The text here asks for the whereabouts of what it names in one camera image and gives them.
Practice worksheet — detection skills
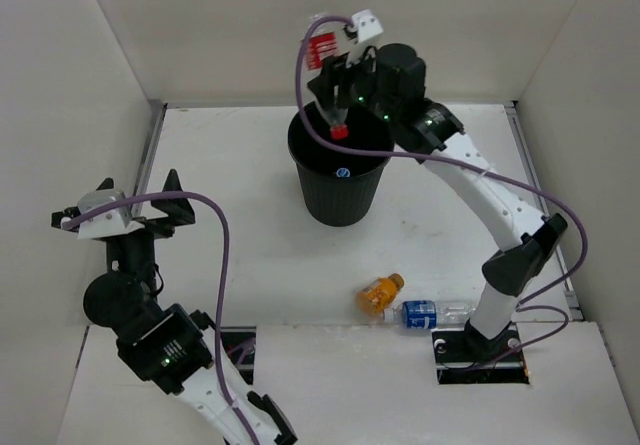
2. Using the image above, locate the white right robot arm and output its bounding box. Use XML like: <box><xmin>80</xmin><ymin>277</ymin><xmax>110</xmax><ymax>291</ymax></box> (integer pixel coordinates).
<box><xmin>308</xmin><ymin>44</ymin><xmax>568</xmax><ymax>361</ymax></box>

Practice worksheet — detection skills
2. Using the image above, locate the blue label plastic bottle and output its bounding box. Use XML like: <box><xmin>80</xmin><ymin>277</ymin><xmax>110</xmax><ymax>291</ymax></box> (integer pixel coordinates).
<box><xmin>382</xmin><ymin>300</ymin><xmax>476</xmax><ymax>331</ymax></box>

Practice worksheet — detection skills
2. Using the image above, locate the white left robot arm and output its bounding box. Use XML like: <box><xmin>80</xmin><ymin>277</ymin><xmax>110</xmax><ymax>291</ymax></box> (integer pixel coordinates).
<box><xmin>51</xmin><ymin>170</ymin><xmax>297</xmax><ymax>444</ymax></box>

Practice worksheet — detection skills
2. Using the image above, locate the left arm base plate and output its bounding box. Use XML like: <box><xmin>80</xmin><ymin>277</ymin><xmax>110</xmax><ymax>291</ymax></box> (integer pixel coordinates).
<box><xmin>221</xmin><ymin>327</ymin><xmax>257</xmax><ymax>385</ymax></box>

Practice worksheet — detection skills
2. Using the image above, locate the orange juice bottle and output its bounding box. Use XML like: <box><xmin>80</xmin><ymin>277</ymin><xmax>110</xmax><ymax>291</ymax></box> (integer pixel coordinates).
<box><xmin>356</xmin><ymin>273</ymin><xmax>405</xmax><ymax>316</ymax></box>

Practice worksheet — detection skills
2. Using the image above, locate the black ribbed plastic bin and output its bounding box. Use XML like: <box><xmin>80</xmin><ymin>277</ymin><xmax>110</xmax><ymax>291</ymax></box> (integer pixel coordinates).
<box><xmin>287</xmin><ymin>108</ymin><xmax>394</xmax><ymax>227</ymax></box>

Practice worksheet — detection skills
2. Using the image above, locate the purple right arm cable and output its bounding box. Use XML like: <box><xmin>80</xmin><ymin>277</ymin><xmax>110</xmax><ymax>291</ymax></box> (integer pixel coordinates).
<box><xmin>296</xmin><ymin>13</ymin><xmax>589</xmax><ymax>371</ymax></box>

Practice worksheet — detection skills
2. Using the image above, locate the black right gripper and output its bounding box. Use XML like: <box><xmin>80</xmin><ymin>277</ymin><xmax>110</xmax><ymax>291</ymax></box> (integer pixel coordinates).
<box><xmin>306</xmin><ymin>42</ymin><xmax>398</xmax><ymax>127</ymax></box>

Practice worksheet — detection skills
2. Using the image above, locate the aluminium table edge rail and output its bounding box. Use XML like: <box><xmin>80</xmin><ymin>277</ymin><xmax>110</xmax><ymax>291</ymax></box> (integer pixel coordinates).
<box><xmin>133</xmin><ymin>100</ymin><xmax>167</xmax><ymax>196</ymax></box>

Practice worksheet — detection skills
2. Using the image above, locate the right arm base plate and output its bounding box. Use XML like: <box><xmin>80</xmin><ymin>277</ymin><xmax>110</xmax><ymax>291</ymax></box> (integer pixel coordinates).
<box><xmin>431</xmin><ymin>324</ymin><xmax>530</xmax><ymax>385</ymax></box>

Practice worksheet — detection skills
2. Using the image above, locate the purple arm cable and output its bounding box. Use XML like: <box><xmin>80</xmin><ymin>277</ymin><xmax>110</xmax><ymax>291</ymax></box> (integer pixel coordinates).
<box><xmin>62</xmin><ymin>190</ymin><xmax>261</xmax><ymax>445</ymax></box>
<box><xmin>296</xmin><ymin>13</ymin><xmax>589</xmax><ymax>371</ymax></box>

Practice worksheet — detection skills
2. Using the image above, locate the red label plastic bottle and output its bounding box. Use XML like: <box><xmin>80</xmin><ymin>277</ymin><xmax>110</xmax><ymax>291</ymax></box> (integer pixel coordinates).
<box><xmin>297</xmin><ymin>12</ymin><xmax>349</xmax><ymax>142</ymax></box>

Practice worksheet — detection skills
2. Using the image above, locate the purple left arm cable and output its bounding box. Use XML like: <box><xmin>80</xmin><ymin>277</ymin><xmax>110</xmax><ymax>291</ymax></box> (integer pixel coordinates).
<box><xmin>62</xmin><ymin>190</ymin><xmax>261</xmax><ymax>445</ymax></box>

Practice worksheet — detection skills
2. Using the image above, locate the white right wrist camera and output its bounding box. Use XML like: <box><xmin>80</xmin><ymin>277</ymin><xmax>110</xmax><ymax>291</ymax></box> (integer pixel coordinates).
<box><xmin>343</xmin><ymin>9</ymin><xmax>383</xmax><ymax>66</ymax></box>

